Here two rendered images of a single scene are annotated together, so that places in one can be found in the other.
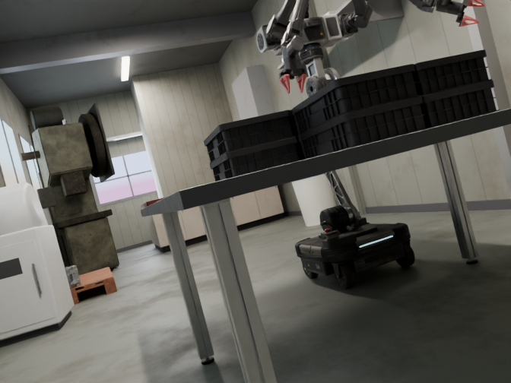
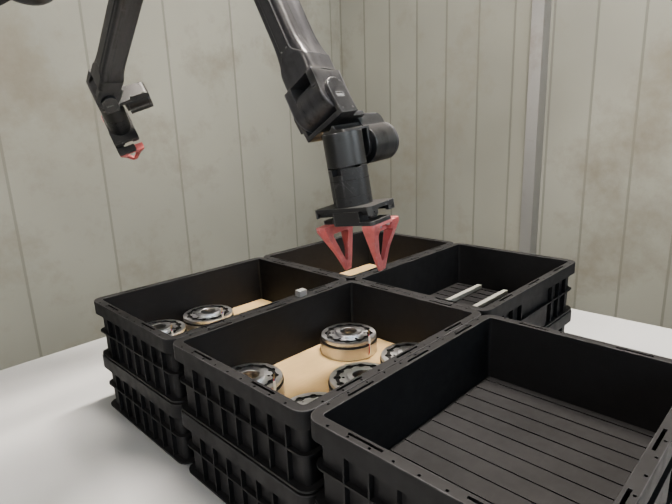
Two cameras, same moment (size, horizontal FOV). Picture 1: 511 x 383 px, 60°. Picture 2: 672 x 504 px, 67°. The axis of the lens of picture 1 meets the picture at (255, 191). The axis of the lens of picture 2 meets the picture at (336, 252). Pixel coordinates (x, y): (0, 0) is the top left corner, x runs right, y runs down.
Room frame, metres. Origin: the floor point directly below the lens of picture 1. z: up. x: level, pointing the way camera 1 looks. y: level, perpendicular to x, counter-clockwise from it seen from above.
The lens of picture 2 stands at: (2.36, 0.34, 1.23)
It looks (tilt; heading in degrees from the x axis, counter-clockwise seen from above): 14 degrees down; 241
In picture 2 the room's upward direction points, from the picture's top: 2 degrees counter-clockwise
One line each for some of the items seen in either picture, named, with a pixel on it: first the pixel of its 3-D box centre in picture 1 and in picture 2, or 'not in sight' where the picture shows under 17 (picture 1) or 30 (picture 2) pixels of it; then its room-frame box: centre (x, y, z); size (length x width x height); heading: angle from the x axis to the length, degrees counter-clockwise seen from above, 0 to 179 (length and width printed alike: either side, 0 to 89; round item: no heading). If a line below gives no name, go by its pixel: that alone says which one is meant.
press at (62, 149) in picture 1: (74, 187); not in sight; (6.82, 2.66, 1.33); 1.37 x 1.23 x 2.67; 20
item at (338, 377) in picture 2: not in sight; (362, 378); (1.98, -0.26, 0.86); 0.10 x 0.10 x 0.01
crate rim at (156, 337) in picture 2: not in sight; (225, 294); (2.08, -0.60, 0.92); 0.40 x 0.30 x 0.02; 16
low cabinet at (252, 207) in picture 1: (208, 211); not in sight; (8.14, 0.91, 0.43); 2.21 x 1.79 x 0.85; 108
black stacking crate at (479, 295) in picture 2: (352, 105); (467, 297); (1.62, -0.42, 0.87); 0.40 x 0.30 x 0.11; 16
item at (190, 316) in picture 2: not in sight; (208, 313); (2.10, -0.67, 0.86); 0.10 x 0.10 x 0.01
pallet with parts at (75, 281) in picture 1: (71, 280); not in sight; (4.82, 2.17, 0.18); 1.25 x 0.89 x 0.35; 18
